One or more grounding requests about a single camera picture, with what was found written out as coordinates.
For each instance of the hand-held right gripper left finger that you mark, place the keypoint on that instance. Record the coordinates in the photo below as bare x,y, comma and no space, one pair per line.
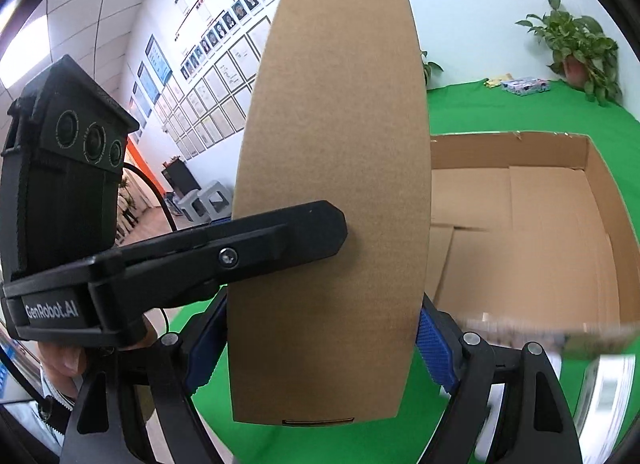
205,344

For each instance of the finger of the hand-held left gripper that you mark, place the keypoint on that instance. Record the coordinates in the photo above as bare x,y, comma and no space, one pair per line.
260,239

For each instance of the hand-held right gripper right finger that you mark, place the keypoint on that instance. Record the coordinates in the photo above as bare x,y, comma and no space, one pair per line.
436,344

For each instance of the long brown cardboard box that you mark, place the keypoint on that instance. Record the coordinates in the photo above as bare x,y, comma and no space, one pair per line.
330,194

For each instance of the large cardboard box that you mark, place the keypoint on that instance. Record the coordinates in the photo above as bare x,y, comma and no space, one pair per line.
540,244

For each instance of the white medicine box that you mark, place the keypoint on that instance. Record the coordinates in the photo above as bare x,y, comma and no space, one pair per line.
605,394

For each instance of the person's left hand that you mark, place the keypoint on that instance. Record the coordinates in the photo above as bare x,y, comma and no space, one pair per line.
62,361

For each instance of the grey plastic stool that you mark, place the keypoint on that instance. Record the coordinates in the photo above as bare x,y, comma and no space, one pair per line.
205,201

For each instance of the black cabinet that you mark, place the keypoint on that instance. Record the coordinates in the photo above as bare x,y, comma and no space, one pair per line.
180,178

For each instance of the blue notice board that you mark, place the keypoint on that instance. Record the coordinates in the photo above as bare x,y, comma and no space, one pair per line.
157,61
145,88

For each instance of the row of portrait photos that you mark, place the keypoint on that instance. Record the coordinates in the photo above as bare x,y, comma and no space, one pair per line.
235,8

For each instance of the green table cloth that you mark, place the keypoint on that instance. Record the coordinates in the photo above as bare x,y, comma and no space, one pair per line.
475,111

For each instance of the potted green plant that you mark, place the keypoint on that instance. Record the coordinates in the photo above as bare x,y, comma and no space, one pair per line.
429,68
575,43

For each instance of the yellow packet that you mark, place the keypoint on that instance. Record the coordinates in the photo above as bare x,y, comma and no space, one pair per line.
497,81

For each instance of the patterned plastic-wrapped pack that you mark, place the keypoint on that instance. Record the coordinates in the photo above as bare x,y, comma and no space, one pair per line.
525,86

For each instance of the wall of framed certificates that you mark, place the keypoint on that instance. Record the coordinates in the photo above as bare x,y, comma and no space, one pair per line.
220,108

